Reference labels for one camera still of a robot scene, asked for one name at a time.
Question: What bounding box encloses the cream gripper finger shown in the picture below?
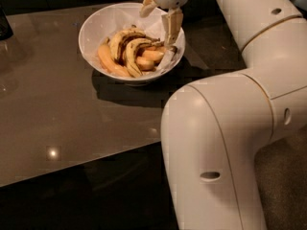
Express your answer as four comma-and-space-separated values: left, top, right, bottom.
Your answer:
162, 8, 183, 45
139, 0, 157, 18

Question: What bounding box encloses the spotted yellow banana front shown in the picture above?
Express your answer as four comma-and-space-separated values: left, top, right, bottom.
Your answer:
125, 38, 163, 78

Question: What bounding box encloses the spotted yellow banana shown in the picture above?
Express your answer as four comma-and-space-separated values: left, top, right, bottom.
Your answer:
125, 38, 163, 78
109, 28, 145, 61

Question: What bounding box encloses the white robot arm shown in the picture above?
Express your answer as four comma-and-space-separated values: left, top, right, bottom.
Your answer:
161, 0, 307, 230

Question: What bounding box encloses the orange banana far right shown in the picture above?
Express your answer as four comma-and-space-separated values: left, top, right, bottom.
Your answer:
156, 46, 177, 54

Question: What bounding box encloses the orange banana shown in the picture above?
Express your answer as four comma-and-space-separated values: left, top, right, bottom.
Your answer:
136, 57, 154, 71
142, 50, 164, 63
156, 46, 177, 54
97, 37, 130, 77

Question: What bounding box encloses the white paper bowl liner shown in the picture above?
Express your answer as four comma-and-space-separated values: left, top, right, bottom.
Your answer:
79, 3, 185, 85

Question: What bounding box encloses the orange banana upper right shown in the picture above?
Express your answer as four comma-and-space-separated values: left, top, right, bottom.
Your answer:
142, 50, 164, 63

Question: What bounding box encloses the spotted yellow banana back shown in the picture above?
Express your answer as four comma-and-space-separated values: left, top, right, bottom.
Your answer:
109, 28, 145, 61

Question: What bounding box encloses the white ceramic bowl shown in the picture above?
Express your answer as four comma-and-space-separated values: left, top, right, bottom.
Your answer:
79, 3, 185, 85

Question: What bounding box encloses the orange banana middle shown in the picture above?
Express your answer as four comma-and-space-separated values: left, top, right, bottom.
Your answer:
136, 57, 154, 71

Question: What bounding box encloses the orange banana left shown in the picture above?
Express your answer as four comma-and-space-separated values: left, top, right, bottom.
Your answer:
97, 37, 130, 77

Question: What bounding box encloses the dark object table corner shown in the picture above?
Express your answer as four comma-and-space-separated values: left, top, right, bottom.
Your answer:
0, 5, 13, 40

